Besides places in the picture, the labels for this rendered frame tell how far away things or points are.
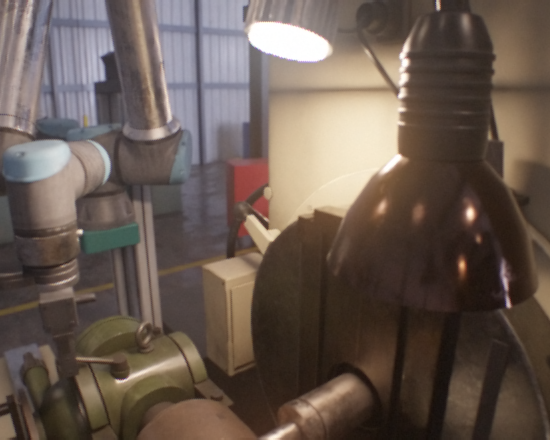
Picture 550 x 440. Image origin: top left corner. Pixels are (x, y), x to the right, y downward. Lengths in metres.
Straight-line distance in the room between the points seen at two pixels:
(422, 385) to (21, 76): 0.79
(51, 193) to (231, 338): 0.54
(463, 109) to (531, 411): 0.36
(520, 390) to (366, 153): 0.40
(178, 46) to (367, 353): 10.58
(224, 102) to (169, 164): 10.40
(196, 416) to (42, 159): 0.41
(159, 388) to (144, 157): 0.61
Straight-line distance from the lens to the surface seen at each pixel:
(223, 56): 11.57
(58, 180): 0.66
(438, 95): 0.29
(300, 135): 0.82
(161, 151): 1.16
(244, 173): 4.91
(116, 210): 1.26
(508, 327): 0.52
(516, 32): 0.59
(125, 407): 0.80
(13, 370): 1.97
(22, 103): 0.86
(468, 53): 0.29
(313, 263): 0.67
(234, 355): 1.04
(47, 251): 0.67
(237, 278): 0.96
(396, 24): 0.65
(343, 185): 0.72
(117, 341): 0.90
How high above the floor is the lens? 1.73
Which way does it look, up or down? 16 degrees down
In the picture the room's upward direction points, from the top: straight up
